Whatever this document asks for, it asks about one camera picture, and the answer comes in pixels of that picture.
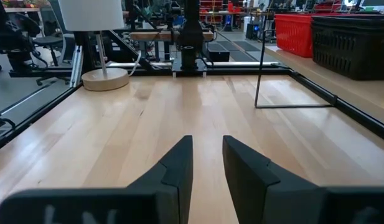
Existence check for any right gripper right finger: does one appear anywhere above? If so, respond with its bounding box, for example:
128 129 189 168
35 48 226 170
222 134 384 224

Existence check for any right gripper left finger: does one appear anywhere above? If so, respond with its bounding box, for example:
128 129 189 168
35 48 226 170
0 135 195 224

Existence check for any large red plastic basket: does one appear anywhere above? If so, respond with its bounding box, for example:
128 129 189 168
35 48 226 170
273 12 344 59

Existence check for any black plastic basket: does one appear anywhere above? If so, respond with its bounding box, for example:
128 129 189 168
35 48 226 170
311 15 384 82

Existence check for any black metal shelf leg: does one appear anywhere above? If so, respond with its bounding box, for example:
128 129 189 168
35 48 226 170
254 29 336 110

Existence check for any wooden shelf board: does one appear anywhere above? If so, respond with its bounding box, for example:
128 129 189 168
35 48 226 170
265 45 384 128

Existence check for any black floor mat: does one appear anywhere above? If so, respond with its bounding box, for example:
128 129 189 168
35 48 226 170
228 50 258 63
232 40 262 52

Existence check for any black equipment case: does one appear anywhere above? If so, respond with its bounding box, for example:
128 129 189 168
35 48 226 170
206 42 232 63

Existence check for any wooden workbench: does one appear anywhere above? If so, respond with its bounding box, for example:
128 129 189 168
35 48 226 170
128 30 215 62

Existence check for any lamp with white shade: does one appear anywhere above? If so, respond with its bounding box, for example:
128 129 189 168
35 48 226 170
57 0 131 92

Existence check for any black office chair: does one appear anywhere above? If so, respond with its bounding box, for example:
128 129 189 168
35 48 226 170
14 12 72 87

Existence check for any white lamp cable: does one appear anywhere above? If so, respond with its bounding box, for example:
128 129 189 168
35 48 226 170
128 49 143 77

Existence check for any silver metal corner bracket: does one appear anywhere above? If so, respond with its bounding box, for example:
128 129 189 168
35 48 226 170
69 44 84 88

